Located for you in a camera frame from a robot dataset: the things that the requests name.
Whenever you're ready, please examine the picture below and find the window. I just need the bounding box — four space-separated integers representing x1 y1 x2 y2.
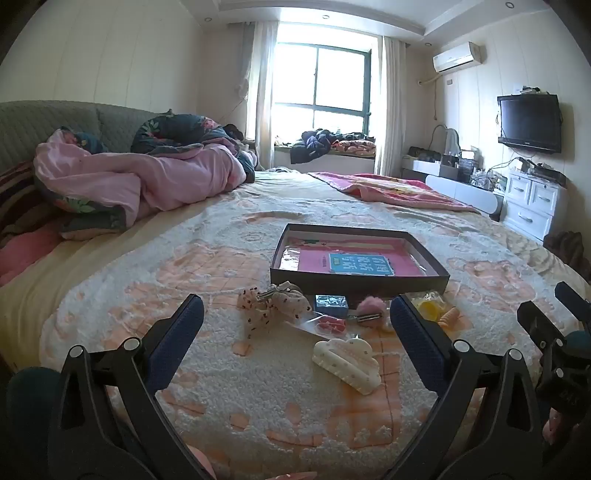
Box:
272 41 373 145

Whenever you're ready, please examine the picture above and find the clear plastic packet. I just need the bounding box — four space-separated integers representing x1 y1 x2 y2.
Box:
284 311 351 341

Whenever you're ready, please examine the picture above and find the person's left hand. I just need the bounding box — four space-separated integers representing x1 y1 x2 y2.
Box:
187 445 219 480

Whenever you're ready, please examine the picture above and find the dark clothes pile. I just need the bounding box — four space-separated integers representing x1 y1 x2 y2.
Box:
290 129 345 165

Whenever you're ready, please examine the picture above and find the white drawer cabinet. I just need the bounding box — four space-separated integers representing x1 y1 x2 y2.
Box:
501 166 570 244

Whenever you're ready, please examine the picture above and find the dark brown cardboard box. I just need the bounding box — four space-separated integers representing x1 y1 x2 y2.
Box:
269 223 451 300

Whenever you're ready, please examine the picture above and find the white air conditioner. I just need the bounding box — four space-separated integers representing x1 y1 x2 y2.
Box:
433 41 487 74

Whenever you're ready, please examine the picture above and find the black set-top box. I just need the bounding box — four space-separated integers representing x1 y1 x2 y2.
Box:
517 157 567 186

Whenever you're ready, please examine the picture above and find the pink floral quilt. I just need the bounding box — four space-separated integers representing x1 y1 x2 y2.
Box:
33 113 258 232

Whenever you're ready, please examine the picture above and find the pink fuzzy hair clip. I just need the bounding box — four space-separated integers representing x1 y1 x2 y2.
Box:
348 296 393 332

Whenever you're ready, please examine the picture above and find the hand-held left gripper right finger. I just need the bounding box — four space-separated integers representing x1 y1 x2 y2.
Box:
390 294 543 480

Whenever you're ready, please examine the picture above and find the yellow accessory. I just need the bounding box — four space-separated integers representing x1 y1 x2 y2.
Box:
411 291 446 322

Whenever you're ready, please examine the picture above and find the white sheer curtain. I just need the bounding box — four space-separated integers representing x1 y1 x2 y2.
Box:
235 21 281 170
374 36 408 177

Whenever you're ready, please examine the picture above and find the black flat television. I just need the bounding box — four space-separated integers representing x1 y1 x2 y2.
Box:
497 93 563 155

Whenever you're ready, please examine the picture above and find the speckled cream bow hair clip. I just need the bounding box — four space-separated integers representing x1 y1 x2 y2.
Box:
237 282 312 340

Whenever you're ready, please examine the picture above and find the small blue box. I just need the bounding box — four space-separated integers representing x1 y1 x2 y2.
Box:
315 295 351 319

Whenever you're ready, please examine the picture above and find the person's right hand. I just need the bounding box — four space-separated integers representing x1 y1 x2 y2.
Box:
542 411 563 443

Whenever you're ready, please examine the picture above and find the grey-green quilted headboard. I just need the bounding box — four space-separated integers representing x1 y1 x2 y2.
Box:
0 99 163 174

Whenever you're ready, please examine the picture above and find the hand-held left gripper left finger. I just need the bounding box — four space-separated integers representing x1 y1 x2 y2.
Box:
48 294 206 480

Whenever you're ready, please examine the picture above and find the striped pillow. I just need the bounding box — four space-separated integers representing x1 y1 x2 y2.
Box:
0 161 63 252

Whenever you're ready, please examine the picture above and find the white cloud claw clip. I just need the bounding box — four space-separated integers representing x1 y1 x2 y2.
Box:
312 337 382 396

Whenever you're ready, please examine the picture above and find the colourful folded blanket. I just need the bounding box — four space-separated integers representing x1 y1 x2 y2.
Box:
333 138 377 158

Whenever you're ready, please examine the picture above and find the white desk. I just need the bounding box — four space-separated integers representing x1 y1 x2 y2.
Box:
401 157 507 223

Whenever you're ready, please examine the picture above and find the pink patterned blanket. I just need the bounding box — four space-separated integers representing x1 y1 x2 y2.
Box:
307 171 483 214

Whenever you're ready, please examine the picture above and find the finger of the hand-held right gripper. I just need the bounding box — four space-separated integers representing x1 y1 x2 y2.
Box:
554 281 591 324
517 300 568 365

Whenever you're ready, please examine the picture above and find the brown bag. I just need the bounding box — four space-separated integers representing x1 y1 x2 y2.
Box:
542 231 585 274

